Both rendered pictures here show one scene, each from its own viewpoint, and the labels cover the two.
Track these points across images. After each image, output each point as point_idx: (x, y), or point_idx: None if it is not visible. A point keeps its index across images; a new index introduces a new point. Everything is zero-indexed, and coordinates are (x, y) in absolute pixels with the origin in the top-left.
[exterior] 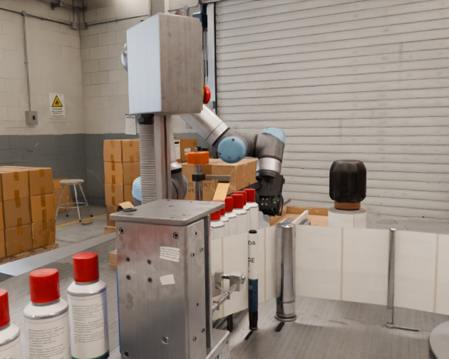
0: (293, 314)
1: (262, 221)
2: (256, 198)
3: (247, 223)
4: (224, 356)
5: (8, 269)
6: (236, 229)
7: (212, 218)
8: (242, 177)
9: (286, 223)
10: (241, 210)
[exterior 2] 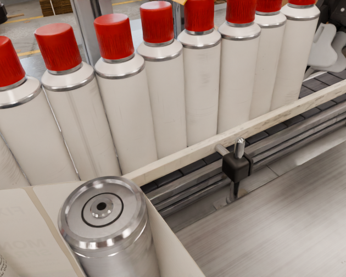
0: None
1: (326, 48)
2: None
3: (268, 54)
4: None
5: (75, 37)
6: (211, 72)
7: (102, 53)
8: None
9: (130, 188)
10: (241, 29)
